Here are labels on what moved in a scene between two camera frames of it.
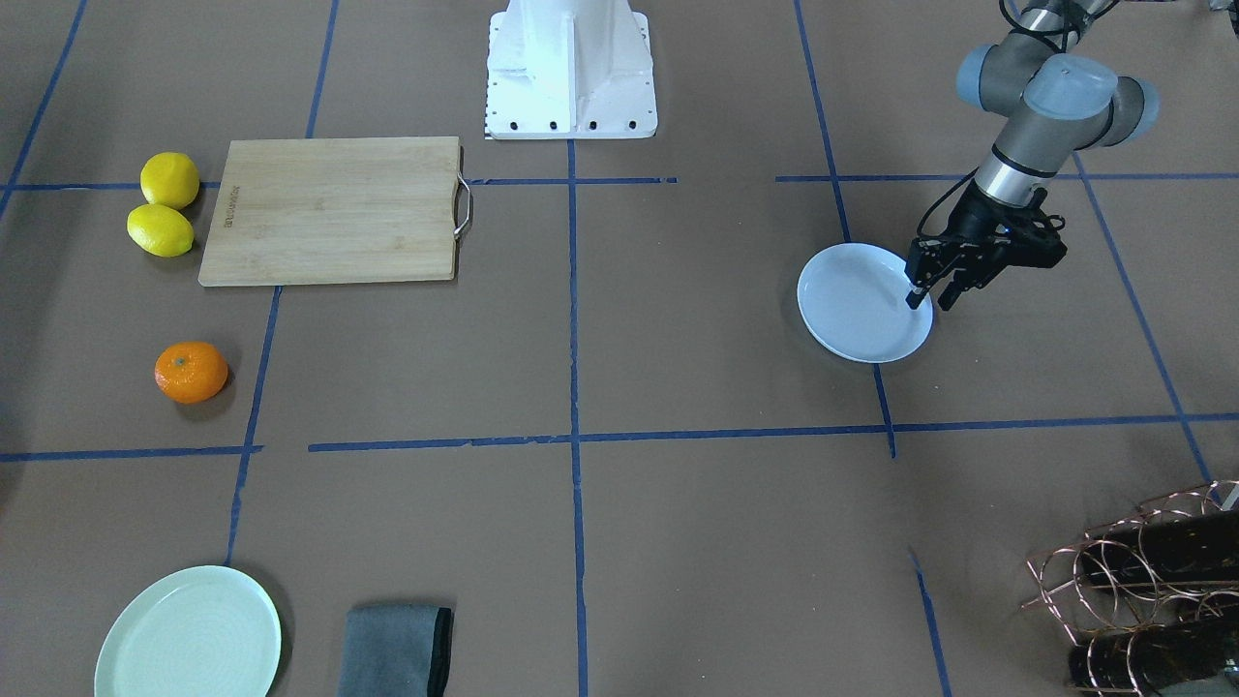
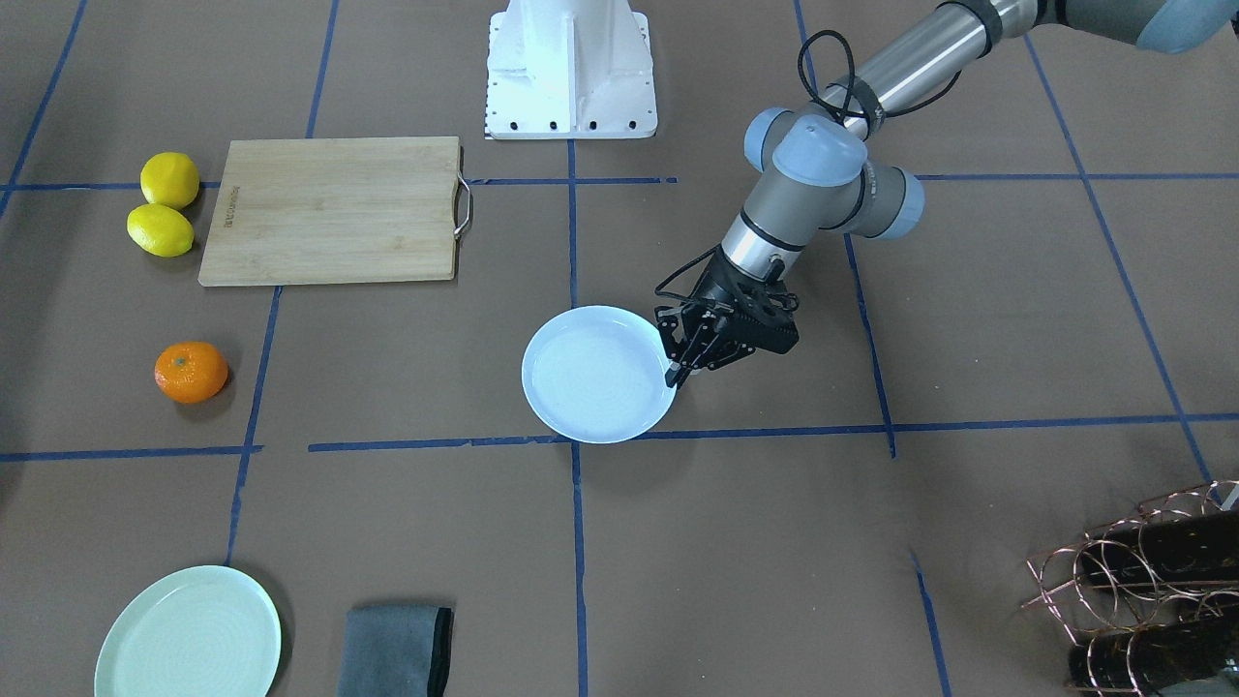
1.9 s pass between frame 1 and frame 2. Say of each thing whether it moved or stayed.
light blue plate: moved
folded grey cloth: stayed
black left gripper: moved
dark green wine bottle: stayed
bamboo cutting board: stayed
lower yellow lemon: stayed
